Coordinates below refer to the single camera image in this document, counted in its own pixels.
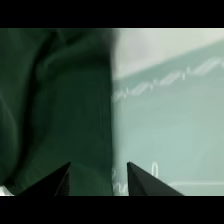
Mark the dark green T-shirt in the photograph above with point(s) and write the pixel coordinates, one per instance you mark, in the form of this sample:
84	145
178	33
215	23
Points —
63	110

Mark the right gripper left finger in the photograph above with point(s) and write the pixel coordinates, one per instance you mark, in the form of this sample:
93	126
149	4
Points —
58	185

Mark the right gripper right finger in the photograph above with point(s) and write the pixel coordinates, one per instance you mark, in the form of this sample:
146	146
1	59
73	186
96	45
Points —
143	185

